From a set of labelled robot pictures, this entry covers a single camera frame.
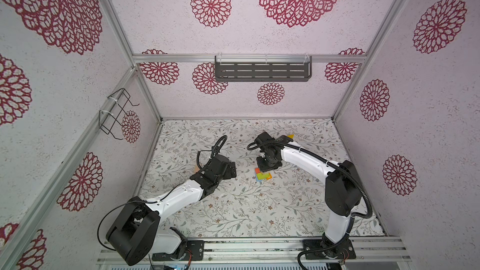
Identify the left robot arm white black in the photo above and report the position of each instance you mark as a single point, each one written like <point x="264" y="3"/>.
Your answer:
<point x="135" y="233"/>

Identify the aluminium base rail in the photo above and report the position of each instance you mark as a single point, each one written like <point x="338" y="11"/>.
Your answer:
<point x="286" y="249"/>

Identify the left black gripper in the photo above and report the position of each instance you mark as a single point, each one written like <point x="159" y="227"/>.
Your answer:
<point x="229" y="173"/>

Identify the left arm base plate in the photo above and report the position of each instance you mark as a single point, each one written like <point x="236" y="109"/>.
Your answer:
<point x="192" y="250"/>

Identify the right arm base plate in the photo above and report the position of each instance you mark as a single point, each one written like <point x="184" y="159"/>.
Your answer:
<point x="330" y="249"/>

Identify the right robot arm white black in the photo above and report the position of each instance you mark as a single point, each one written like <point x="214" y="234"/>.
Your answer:
<point x="345" y="194"/>

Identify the black wire wall basket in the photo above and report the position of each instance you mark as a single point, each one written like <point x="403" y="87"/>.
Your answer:
<point x="120" y="121"/>

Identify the grey metal wall shelf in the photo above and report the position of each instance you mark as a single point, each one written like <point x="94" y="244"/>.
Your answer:
<point x="265" y="71"/>

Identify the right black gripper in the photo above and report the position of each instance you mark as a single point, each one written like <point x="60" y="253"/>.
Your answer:
<point x="262" y="167"/>

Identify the green wood block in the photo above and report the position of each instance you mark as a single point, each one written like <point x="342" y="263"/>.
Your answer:
<point x="263" y="176"/>

